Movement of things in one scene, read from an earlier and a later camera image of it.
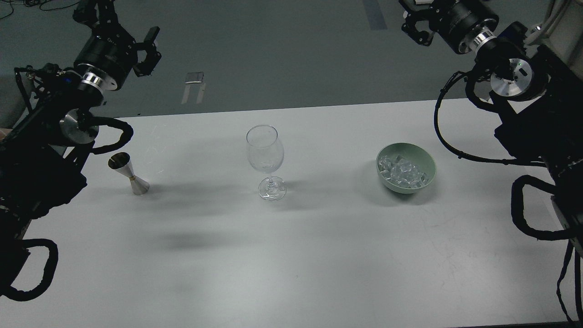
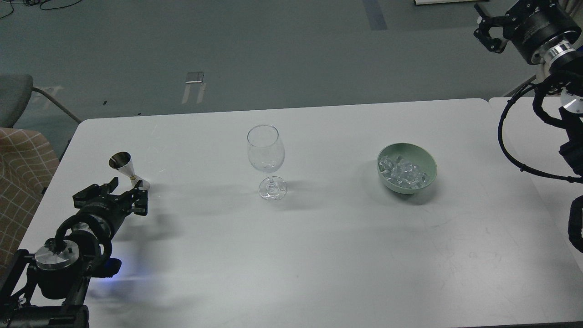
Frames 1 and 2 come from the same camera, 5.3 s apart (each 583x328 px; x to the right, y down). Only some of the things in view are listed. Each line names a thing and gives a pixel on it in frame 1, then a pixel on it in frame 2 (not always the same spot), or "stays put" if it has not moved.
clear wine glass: (265, 151) stays put
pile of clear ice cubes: (401, 171) stays put
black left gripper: (108, 55) → (114, 208)
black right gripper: (455, 20) → (529, 25)
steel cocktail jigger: (122, 161) stays put
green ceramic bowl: (405, 168) stays put
